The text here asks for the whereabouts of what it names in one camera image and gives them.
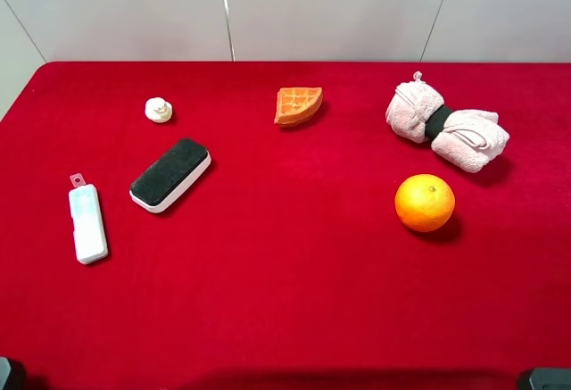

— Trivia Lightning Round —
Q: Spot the small white round object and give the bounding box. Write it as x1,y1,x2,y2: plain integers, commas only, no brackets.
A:
145,97,173,123

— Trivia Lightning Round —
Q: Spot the orange waffle wedge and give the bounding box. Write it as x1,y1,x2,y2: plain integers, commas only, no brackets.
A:
274,87,323,128

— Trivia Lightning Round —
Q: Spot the black felt whiteboard eraser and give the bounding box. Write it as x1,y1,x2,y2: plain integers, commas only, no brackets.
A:
129,138,211,213

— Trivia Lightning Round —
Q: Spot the orange fruit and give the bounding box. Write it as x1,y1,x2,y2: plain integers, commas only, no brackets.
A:
394,174,456,233

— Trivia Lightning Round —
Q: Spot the pink towel with black band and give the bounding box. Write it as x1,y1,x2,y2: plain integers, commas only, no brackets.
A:
385,71,509,173

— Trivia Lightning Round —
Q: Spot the white rectangular plastic case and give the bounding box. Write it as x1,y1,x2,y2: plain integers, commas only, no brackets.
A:
68,173,108,265

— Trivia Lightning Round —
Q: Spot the black base right corner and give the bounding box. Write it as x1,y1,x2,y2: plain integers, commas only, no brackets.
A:
517,368,571,390

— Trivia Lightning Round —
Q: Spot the black base corner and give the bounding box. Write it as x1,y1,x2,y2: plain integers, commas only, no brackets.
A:
0,357,26,390
517,368,571,390

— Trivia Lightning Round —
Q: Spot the black base left corner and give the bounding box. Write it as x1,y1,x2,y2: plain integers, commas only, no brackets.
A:
0,357,26,390

